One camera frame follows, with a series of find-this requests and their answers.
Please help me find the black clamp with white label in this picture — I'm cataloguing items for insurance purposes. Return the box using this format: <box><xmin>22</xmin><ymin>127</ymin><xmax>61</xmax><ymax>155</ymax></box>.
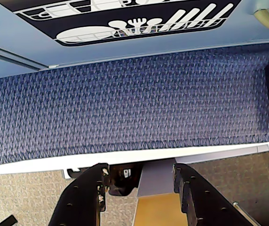
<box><xmin>107</xmin><ymin>164</ymin><xmax>141</xmax><ymax>196</ymax></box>

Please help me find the yellow flat panel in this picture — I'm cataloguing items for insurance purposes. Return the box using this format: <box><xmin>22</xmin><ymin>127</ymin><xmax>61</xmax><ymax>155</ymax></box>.
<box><xmin>132</xmin><ymin>193</ymin><xmax>188</xmax><ymax>226</ymax></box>

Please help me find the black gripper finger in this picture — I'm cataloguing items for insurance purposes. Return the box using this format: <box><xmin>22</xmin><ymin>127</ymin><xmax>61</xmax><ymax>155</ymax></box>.
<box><xmin>173</xmin><ymin>163</ymin><xmax>262</xmax><ymax>226</ymax></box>
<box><xmin>47</xmin><ymin>162</ymin><xmax>110</xmax><ymax>226</ymax></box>

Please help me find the light blue toy kitchen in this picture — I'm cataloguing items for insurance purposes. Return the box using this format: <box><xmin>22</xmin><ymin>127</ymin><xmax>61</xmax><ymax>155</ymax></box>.
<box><xmin>0</xmin><ymin>0</ymin><xmax>269</xmax><ymax>82</ymax></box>

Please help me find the black dishwasher rack decal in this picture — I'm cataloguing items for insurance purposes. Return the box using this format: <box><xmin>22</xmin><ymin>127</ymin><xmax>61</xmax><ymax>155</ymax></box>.
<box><xmin>0</xmin><ymin>0</ymin><xmax>242</xmax><ymax>47</ymax></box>

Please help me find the gray metal desk beam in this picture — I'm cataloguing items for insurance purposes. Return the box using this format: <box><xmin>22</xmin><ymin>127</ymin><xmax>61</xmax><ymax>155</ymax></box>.
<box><xmin>136</xmin><ymin>161</ymin><xmax>175</xmax><ymax>197</ymax></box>

